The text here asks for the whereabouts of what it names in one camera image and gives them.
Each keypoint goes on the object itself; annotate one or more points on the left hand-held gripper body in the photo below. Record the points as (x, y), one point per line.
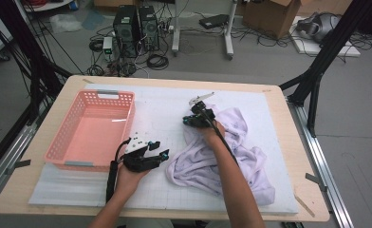
(136, 158)

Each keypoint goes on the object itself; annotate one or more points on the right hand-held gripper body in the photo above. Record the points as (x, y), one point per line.
(203, 110)

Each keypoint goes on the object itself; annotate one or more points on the lilac printed towel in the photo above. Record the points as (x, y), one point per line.
(193, 164)

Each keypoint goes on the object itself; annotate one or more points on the pink plastic basket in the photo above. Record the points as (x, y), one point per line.
(92, 136)

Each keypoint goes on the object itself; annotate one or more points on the person's right hand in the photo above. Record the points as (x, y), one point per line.
(212, 134)

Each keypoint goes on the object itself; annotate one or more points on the person's left hand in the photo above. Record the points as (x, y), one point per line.
(128, 182)

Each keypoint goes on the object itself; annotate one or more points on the white metal stand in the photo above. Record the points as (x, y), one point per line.
(175, 38)

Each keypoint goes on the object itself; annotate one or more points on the flat black device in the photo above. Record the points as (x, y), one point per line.
(214, 21)

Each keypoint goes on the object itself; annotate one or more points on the narrow black computer tower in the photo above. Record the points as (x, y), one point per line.
(149, 28)

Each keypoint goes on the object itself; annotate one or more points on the small white power box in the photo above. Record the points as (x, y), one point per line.
(107, 47)

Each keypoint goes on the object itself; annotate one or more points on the wide black computer tower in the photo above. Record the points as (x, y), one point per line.
(125, 31)

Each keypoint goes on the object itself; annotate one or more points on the brown cardboard box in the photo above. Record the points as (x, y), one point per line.
(269, 15)

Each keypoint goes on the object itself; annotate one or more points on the white floor board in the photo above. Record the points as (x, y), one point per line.
(310, 47)

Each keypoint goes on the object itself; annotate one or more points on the clear plastic bag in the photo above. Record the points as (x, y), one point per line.
(65, 22)

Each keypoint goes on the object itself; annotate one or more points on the round white table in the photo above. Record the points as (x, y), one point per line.
(48, 5)

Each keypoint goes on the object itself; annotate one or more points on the silver aluminium rail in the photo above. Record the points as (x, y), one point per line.
(336, 205)
(13, 148)

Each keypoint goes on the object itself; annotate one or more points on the black metal frame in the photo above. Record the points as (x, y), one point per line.
(19, 28)
(332, 41)

